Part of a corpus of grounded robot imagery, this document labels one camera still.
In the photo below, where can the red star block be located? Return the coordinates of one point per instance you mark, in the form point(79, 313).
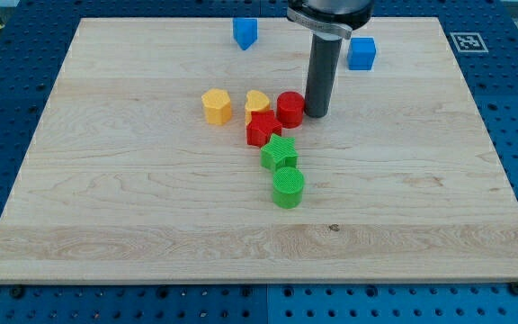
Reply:
point(261, 127)

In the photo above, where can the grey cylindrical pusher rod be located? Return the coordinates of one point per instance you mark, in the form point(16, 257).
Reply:
point(324, 55)

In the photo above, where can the red cylinder block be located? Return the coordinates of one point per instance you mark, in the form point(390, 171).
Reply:
point(290, 109)

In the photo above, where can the blue cube block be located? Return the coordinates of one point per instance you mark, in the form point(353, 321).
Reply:
point(361, 53)

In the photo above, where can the yellow crescent block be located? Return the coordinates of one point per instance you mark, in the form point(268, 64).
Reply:
point(256, 101)

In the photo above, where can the robot arm flange with clamp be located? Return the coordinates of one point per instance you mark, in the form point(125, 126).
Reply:
point(339, 18)

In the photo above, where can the wooden board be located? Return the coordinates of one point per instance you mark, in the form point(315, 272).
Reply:
point(125, 182)

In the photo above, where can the yellow hexagon block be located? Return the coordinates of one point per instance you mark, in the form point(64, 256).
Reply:
point(217, 106)

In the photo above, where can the white fiducial marker tag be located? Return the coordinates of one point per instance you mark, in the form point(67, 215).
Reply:
point(468, 42)

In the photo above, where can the blue pentagon block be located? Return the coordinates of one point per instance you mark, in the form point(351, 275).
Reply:
point(245, 32)

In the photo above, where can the green star block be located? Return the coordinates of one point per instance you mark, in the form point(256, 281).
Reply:
point(279, 152)

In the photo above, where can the green cylinder block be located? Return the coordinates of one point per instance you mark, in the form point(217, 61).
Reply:
point(287, 187)

